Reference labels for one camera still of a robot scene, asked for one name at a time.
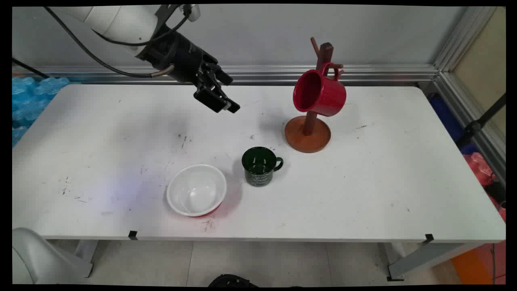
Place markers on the small black floor object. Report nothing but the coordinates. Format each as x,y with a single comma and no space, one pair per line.
494,192

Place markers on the brown wooden mug tree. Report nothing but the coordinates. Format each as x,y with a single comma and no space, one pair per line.
307,139

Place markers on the slanted aluminium frame rail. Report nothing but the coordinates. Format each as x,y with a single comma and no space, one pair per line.
484,139

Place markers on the blue bubble wrap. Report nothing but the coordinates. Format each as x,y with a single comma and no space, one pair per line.
28,101

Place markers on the red plastic bag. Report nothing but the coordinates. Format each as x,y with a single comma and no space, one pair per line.
476,165

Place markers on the orange floor mat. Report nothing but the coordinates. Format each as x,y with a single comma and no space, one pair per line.
470,268

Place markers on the white bowl with red outside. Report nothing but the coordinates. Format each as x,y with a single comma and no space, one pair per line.
196,190

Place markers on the blue box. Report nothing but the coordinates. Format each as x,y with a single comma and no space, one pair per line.
444,115

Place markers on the grey table leg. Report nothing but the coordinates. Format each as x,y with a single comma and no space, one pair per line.
420,258
85,250

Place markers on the red enamel mug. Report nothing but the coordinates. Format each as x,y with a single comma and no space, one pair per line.
323,97

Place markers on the black round floor object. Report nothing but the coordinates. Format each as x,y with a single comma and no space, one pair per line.
232,281

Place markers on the dark green enamel mug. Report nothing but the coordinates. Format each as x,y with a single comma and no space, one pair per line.
260,176

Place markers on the upright aluminium frame post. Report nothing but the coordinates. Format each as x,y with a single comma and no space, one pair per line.
460,44

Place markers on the horizontal aluminium frame rail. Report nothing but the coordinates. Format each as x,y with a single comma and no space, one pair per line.
383,74

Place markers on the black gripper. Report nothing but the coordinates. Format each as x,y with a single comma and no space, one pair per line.
181,56

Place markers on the black tripod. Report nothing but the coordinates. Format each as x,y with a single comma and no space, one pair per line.
472,126

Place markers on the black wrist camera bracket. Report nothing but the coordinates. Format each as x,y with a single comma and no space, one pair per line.
163,14

